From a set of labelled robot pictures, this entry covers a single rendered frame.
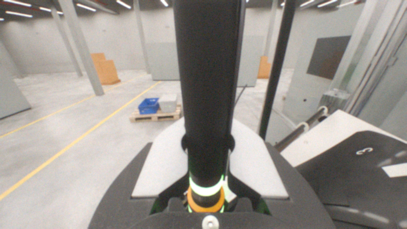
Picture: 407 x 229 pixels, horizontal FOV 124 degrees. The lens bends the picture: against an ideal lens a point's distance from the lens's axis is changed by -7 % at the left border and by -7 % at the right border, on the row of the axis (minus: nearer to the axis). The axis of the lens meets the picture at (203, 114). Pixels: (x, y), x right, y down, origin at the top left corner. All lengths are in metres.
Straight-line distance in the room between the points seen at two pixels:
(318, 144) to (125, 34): 14.08
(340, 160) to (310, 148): 0.27
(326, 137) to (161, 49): 7.30
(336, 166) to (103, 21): 15.16
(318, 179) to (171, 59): 7.25
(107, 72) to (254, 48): 7.24
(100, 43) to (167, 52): 9.16
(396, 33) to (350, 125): 0.44
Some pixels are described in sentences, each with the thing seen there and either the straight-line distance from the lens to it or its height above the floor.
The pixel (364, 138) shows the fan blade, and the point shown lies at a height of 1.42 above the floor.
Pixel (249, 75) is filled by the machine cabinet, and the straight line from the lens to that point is 5.93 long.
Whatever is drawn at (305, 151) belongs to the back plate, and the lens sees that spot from 0.53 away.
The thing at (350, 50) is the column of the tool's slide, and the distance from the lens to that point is 0.74.
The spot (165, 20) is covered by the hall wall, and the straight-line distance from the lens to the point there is 12.82.
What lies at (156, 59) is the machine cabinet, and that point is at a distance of 7.57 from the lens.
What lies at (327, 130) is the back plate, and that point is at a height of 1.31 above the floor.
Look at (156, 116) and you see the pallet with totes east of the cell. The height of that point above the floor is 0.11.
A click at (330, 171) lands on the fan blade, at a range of 0.24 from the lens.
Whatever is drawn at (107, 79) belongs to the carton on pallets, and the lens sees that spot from 8.37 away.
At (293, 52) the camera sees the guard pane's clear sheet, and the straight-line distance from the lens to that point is 1.30.
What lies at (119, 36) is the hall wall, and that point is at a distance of 14.39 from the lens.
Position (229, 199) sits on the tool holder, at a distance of 0.20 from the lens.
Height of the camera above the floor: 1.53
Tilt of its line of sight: 28 degrees down
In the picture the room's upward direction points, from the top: 1 degrees counter-clockwise
